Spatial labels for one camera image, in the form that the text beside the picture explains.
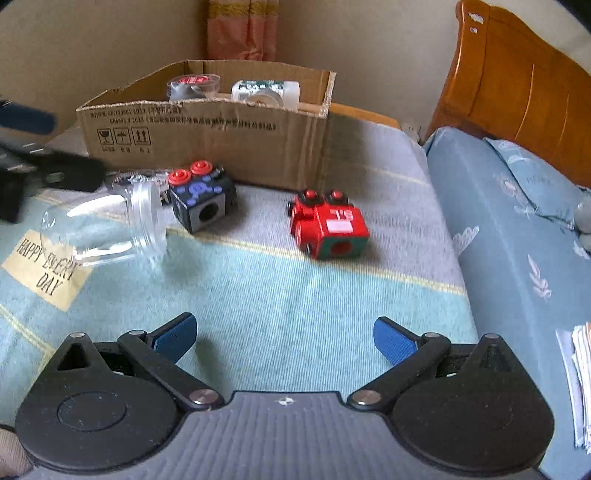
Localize clear glass jar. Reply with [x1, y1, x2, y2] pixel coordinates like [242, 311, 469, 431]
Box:
[40, 182, 166, 267]

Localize black wooden robot toy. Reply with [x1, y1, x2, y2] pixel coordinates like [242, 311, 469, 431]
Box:
[167, 160, 238, 234]

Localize red wooden robot toy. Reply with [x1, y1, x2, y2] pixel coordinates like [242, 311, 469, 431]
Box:
[286, 189, 370, 260]

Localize white medical cotton swab container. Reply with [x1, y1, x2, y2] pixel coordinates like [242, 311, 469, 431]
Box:
[230, 80, 301, 111]

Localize clear plastic teardrop packet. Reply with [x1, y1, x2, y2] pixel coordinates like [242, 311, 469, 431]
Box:
[104, 169, 170, 205]

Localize grey animal figurine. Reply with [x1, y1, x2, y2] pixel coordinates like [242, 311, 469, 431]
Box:
[168, 82, 205, 102]

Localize teal grey blanket mat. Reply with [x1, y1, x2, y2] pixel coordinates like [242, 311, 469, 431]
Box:
[1, 116, 477, 425]

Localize blue floral bedding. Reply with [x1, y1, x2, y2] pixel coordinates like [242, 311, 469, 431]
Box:
[424, 127, 590, 479]

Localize clear jar with red lid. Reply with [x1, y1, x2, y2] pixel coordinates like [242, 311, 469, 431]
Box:
[167, 74, 221, 101]

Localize brown cardboard box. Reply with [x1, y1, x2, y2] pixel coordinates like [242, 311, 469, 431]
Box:
[76, 60, 335, 190]

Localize pink beige curtain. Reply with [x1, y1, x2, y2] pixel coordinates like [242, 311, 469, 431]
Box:
[206, 0, 280, 61]

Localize wooden bed headboard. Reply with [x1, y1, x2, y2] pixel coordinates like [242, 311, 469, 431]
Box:
[428, 1, 591, 186]

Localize white wall plug charger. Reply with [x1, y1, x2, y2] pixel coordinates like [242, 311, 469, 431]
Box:
[401, 121, 424, 144]

